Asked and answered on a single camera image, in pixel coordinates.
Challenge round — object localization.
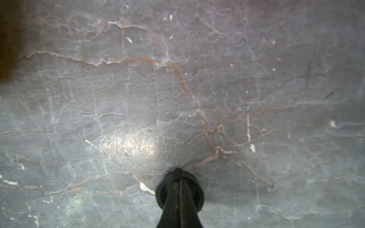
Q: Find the black plug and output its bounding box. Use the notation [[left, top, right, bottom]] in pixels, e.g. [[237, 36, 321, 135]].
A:
[[155, 168, 205, 212]]

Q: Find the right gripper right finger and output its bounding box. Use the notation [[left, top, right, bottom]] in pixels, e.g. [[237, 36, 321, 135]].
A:
[[180, 179, 203, 228]]

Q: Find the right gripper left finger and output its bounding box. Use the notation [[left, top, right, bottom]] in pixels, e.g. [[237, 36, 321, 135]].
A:
[[157, 178, 180, 228]]

